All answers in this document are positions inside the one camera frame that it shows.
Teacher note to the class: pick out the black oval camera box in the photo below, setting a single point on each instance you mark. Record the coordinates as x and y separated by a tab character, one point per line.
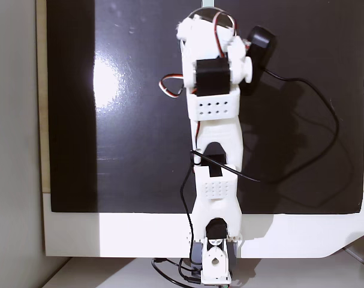
258	60

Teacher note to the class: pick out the black glossy mat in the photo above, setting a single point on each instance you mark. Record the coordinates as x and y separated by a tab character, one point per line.
139	150

